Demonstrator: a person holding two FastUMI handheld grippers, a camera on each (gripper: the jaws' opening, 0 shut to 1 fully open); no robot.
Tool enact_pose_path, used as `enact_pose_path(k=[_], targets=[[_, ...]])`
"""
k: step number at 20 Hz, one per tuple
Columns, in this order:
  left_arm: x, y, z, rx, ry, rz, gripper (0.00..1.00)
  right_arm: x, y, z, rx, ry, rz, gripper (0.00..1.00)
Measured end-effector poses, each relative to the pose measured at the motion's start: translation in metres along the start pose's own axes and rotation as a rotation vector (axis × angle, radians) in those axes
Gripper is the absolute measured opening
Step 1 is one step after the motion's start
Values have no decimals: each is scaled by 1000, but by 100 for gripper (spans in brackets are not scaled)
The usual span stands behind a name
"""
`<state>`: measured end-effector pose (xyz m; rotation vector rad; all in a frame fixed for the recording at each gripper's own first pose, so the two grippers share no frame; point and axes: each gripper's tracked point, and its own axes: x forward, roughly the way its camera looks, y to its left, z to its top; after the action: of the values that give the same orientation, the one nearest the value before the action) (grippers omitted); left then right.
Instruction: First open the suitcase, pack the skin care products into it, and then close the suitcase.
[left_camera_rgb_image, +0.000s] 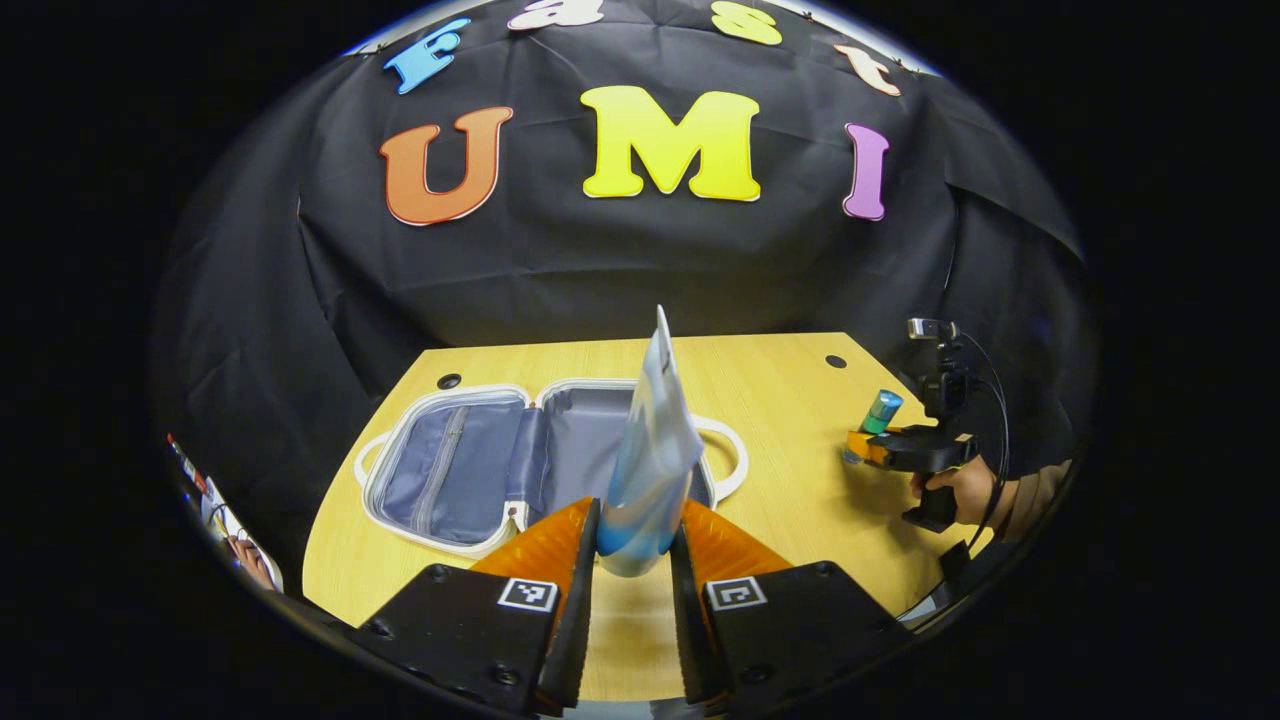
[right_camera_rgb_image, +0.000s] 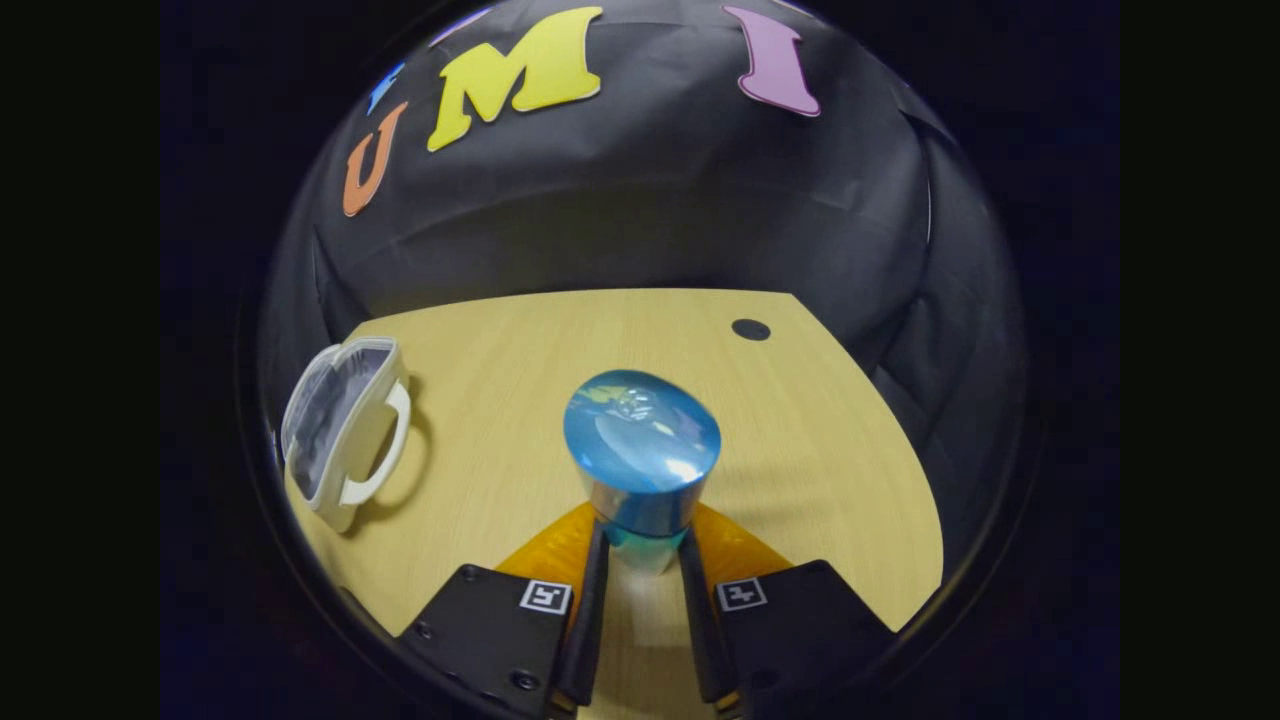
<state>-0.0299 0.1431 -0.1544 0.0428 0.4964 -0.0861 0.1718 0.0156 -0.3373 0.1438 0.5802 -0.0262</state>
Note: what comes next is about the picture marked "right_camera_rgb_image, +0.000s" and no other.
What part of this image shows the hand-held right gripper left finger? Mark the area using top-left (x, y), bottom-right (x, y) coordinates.
top-left (395, 500), bottom-right (611, 720)

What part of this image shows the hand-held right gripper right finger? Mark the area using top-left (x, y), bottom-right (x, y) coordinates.
top-left (678, 500), bottom-right (898, 720)

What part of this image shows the blue capped bottle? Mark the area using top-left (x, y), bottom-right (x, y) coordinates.
top-left (562, 369), bottom-right (723, 576)

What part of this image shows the white suitcase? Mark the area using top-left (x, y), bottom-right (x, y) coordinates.
top-left (280, 337), bottom-right (413, 534)

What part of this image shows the black backdrop cloth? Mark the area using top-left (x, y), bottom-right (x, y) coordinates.
top-left (258, 0), bottom-right (1031, 601)

